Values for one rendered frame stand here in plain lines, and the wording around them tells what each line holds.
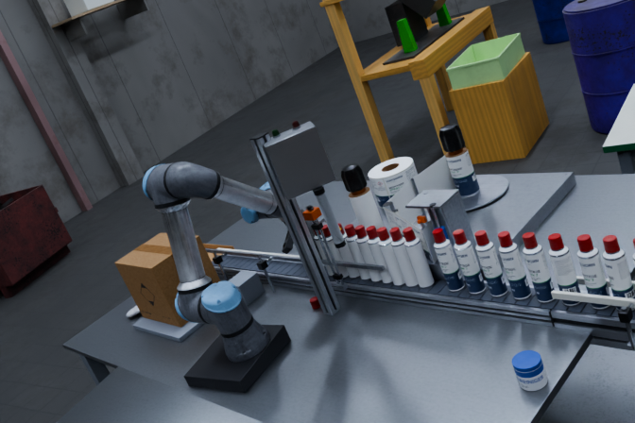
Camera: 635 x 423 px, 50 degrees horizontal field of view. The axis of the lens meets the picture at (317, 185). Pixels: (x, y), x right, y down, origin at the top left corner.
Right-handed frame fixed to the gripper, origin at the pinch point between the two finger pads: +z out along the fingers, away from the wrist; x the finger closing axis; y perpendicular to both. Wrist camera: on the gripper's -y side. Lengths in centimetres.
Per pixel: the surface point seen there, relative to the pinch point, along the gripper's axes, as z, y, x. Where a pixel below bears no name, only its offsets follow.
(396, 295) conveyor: 24.4, -4.5, -27.4
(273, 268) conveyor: -10.5, -0.9, 29.1
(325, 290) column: 8.4, -15.1, -12.8
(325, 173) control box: -20.0, -6.0, -42.7
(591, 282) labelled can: 49, -2, -91
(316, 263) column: -0.4, -13.8, -16.9
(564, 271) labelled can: 43, -2, -86
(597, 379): 97, 42, -25
